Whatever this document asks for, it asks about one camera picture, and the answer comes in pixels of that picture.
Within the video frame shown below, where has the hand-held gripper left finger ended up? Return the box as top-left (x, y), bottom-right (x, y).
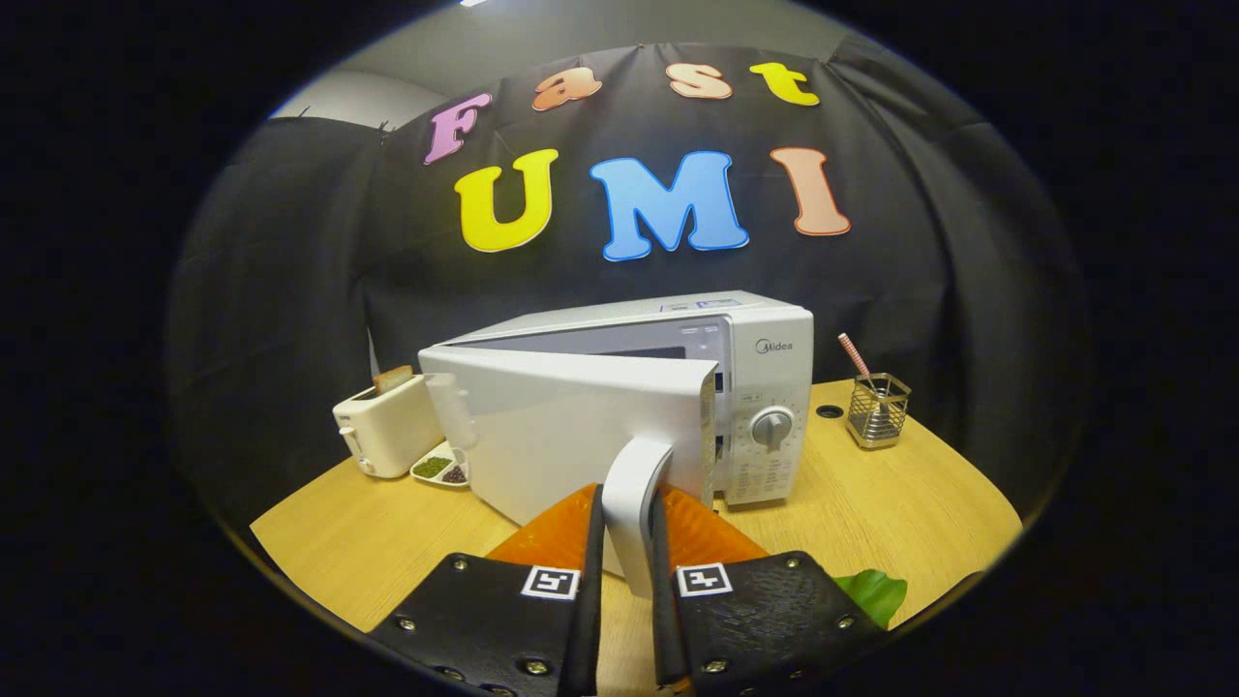
top-left (366, 482), bottom-right (606, 697)

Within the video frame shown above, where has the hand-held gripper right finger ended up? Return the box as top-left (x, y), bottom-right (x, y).
top-left (650, 482), bottom-right (887, 693)

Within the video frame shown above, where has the white microwave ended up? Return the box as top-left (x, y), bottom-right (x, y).
top-left (418, 290), bottom-right (816, 601)

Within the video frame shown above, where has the brown bread lettuce sandwich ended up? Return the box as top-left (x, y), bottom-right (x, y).
top-left (834, 569), bottom-right (908, 630)

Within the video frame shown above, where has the white divided bean dish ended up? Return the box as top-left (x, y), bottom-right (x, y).
top-left (410, 442), bottom-right (470, 488)

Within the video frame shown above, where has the cream toaster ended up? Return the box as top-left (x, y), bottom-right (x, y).
top-left (332, 373), bottom-right (448, 480)

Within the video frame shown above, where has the pink striped straw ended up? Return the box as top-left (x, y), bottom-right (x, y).
top-left (837, 333), bottom-right (877, 388)

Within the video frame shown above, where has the black backdrop cloth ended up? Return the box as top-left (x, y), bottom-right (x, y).
top-left (165, 44), bottom-right (1090, 529)

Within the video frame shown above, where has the metal wire mesh holder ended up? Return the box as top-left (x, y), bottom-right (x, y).
top-left (846, 373), bottom-right (912, 450)

